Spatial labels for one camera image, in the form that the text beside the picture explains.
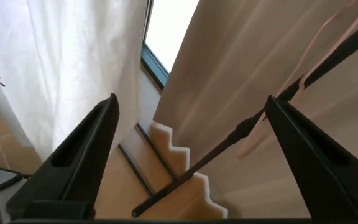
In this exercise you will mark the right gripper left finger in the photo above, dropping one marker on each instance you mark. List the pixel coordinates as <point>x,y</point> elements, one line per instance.
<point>73,174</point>

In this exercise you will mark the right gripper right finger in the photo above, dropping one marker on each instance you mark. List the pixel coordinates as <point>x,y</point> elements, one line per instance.
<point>322,174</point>

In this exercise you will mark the pink clothes hanger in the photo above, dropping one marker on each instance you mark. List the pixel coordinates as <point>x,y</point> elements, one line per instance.
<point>322,59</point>

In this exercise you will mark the black clothes rack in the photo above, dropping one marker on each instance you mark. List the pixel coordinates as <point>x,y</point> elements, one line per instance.
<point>216,149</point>

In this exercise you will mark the beige curtain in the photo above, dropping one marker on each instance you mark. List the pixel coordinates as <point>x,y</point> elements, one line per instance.
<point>235,62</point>

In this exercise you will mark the window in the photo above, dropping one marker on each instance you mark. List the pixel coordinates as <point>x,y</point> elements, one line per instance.
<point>166,31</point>

